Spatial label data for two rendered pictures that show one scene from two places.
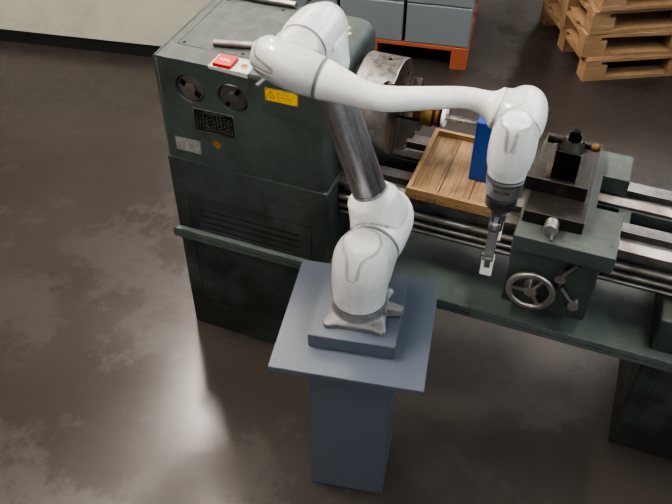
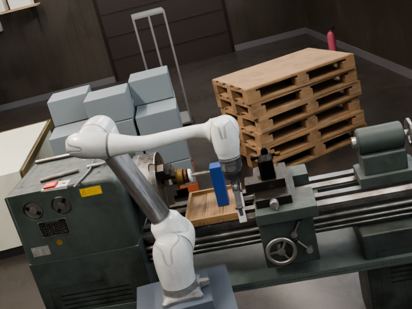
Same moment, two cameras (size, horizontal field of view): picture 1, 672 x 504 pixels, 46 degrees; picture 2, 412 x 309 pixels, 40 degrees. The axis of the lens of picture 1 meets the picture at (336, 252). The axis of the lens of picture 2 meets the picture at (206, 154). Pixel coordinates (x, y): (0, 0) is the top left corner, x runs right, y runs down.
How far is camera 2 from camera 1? 0.72 m
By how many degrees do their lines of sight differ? 26
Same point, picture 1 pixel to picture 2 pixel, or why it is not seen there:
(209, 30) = (35, 178)
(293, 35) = (86, 129)
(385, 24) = not seen: hidden behind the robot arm
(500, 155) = (220, 142)
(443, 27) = not seen: hidden behind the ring
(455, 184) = (212, 211)
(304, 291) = (144, 301)
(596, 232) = (300, 198)
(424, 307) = (222, 279)
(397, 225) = (185, 230)
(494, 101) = (207, 125)
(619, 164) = (298, 168)
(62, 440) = not seen: outside the picture
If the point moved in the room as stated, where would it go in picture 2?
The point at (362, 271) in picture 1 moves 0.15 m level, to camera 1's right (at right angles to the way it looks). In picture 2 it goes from (173, 255) to (206, 243)
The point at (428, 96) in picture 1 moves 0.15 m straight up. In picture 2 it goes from (171, 133) to (162, 99)
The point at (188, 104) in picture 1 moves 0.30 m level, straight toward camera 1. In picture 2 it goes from (34, 222) to (49, 241)
